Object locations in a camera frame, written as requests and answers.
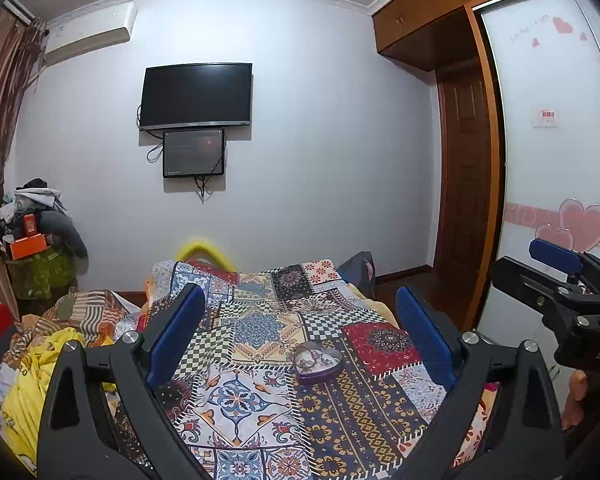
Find pile of clothes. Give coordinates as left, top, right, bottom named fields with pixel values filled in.
left=0, top=178, right=88, bottom=261

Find white sliding door hearts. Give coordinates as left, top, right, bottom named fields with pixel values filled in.
left=479, top=0, right=600, bottom=351

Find green patterned bag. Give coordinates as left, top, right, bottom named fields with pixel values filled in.
left=6, top=248, right=76, bottom=300

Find small black wall monitor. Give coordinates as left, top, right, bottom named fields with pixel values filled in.
left=162, top=129, right=225, bottom=178

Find brown wooden wardrobe cabinet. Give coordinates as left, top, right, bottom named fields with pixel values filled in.
left=373, top=0, right=486, bottom=72

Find dark blue bag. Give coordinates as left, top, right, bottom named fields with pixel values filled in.
left=337, top=252, right=376, bottom=300

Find brown wooden room door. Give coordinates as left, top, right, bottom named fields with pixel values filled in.
left=434, top=58, right=502, bottom=330

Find purple heart-shaped tin box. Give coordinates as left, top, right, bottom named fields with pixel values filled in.
left=291, top=341, right=343, bottom=386

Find orange box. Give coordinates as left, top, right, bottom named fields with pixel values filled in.
left=9, top=233, right=47, bottom=260

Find colourful patchwork bedspread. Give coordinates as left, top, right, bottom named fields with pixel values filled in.
left=109, top=258, right=502, bottom=480

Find black wall television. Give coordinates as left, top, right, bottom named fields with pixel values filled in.
left=138, top=63, right=252, bottom=131

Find yellow curved tube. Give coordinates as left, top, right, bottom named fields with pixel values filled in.
left=175, top=240, right=235, bottom=272

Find striped patterned quilt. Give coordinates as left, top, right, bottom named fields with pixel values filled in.
left=3, top=290, right=130, bottom=362

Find yellow blanket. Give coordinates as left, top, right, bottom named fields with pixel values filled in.
left=0, top=327, right=114, bottom=477

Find white air conditioner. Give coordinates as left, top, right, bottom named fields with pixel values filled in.
left=44, top=2, right=137, bottom=65

